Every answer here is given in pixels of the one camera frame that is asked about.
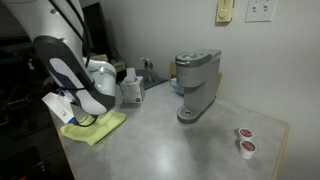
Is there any yellow-green towel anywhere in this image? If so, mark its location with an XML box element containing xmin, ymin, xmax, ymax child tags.
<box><xmin>59</xmin><ymin>109</ymin><xmax>128</xmax><ymax>147</ymax></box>

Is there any black equipment rack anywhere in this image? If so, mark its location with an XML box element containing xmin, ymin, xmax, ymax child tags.
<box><xmin>0</xmin><ymin>36</ymin><xmax>52</xmax><ymax>134</ymax></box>

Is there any grey pod coffee machine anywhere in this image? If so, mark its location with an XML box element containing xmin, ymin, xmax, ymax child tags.
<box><xmin>174</xmin><ymin>48</ymin><xmax>223</xmax><ymax>125</ymax></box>

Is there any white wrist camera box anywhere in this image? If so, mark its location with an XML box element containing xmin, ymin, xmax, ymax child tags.
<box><xmin>41</xmin><ymin>91</ymin><xmax>76</xmax><ymax>125</ymax></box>

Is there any beige wall thermostat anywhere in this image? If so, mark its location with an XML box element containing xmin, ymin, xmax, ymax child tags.
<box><xmin>215</xmin><ymin>0</ymin><xmax>236</xmax><ymax>24</ymax></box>

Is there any white light switch plate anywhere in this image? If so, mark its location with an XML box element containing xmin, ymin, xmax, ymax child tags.
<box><xmin>244</xmin><ymin>0</ymin><xmax>278</xmax><ymax>24</ymax></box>

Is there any dark blue cloth mat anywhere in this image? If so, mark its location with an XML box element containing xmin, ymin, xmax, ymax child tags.
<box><xmin>134</xmin><ymin>68</ymin><xmax>168</xmax><ymax>91</ymax></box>

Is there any grey tissue box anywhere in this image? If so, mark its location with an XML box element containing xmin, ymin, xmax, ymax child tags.
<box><xmin>119</xmin><ymin>76</ymin><xmax>147</xmax><ymax>105</ymax></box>

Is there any white tissue sticking from box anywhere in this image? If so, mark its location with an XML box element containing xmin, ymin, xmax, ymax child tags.
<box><xmin>125</xmin><ymin>67</ymin><xmax>139</xmax><ymax>85</ymax></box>

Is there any white coffee pod red lid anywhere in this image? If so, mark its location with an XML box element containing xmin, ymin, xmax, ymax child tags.
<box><xmin>238</xmin><ymin>127</ymin><xmax>255</xmax><ymax>141</ymax></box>
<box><xmin>238</xmin><ymin>139</ymin><xmax>258</xmax><ymax>161</ymax></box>

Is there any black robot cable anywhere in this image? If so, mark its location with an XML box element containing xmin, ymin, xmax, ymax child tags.
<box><xmin>48</xmin><ymin>0</ymin><xmax>92</xmax><ymax>69</ymax></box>

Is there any blue face mask box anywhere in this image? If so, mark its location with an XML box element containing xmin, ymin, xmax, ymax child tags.
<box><xmin>169</xmin><ymin>77</ymin><xmax>185</xmax><ymax>97</ymax></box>

